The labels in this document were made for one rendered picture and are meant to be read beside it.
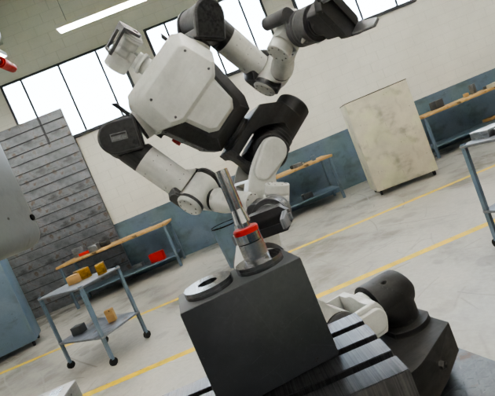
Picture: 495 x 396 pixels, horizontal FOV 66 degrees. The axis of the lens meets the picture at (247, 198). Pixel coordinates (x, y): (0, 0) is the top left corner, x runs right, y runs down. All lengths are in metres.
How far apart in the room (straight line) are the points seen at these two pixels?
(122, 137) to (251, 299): 0.65
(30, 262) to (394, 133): 7.47
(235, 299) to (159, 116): 0.61
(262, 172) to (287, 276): 0.53
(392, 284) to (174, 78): 0.97
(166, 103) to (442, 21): 9.14
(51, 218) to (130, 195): 1.67
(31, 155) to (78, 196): 1.25
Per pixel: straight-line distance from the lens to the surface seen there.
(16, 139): 9.12
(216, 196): 1.08
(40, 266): 9.12
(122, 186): 8.42
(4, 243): 0.69
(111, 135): 1.13
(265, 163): 1.14
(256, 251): 0.67
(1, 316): 6.83
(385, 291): 1.41
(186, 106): 1.09
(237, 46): 1.26
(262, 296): 0.65
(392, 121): 6.58
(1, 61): 1.00
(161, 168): 1.12
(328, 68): 8.73
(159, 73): 1.10
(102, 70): 8.67
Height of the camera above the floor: 1.30
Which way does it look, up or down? 5 degrees down
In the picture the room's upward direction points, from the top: 22 degrees counter-clockwise
